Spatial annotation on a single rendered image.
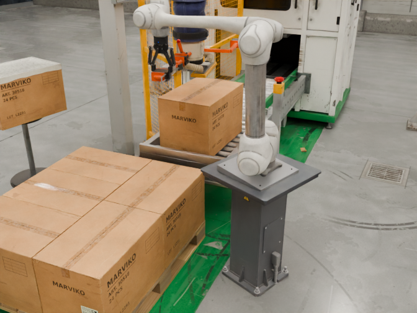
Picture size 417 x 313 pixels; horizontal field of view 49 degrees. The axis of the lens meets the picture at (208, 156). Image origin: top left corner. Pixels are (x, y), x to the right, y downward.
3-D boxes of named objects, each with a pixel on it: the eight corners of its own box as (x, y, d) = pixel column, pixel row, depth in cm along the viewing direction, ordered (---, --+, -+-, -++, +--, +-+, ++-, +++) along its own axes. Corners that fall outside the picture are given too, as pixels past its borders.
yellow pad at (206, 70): (203, 64, 324) (203, 56, 322) (216, 64, 322) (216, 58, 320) (190, 77, 294) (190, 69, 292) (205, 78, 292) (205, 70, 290)
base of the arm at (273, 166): (286, 163, 266) (288, 154, 263) (264, 177, 252) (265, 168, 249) (262, 151, 277) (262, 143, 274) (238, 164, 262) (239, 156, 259)
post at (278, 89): (268, 199, 380) (275, 81, 337) (275, 200, 378) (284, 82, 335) (265, 203, 375) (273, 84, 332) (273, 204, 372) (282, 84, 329)
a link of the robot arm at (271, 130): (278, 153, 264) (283, 118, 254) (272, 167, 249) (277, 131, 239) (251, 147, 269) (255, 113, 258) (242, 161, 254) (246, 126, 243)
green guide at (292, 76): (293, 77, 508) (294, 69, 504) (303, 78, 504) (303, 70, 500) (246, 127, 375) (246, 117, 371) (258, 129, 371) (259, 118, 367)
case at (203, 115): (197, 123, 385) (197, 76, 368) (242, 131, 369) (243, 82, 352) (160, 149, 337) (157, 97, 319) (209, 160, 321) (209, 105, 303)
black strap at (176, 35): (178, 31, 313) (178, 26, 311) (211, 33, 308) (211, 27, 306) (168, 38, 293) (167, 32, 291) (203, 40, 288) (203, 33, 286)
